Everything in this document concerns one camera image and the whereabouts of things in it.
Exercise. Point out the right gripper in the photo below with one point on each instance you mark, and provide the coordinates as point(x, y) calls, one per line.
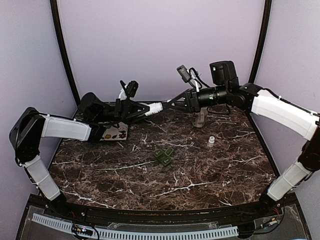
point(194, 104)

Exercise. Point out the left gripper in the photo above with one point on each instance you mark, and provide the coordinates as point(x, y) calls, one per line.
point(124, 110)

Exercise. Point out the white pill bottle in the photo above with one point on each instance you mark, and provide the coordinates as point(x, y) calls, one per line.
point(154, 108)
point(211, 141)

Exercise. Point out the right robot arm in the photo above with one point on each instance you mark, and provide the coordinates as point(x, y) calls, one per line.
point(262, 102)

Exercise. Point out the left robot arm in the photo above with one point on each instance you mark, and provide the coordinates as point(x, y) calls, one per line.
point(98, 116)

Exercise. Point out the square floral ceramic plate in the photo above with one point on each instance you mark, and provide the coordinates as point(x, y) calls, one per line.
point(116, 133)

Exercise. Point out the cream coral-print mug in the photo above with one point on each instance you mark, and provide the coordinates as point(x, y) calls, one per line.
point(200, 118)

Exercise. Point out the small green circuit board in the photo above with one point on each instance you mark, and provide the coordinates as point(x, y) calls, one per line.
point(81, 230)

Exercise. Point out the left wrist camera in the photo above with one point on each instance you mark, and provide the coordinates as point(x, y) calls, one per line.
point(128, 90)

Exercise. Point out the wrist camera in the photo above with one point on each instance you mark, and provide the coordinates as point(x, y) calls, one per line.
point(190, 77)
point(128, 90)

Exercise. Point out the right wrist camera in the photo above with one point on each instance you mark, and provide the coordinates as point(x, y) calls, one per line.
point(190, 77)

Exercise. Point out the black front table rail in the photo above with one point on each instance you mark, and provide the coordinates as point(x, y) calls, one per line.
point(235, 215)

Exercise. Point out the white slotted cable duct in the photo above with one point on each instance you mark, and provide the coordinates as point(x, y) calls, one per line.
point(122, 231)

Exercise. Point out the left black frame post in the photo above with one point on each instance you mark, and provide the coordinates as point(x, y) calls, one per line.
point(63, 50)

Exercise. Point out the black frame post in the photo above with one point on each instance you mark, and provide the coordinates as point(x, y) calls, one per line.
point(261, 40)
point(63, 50)

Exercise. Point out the right black frame post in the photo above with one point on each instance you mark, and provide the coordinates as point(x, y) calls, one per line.
point(261, 40)

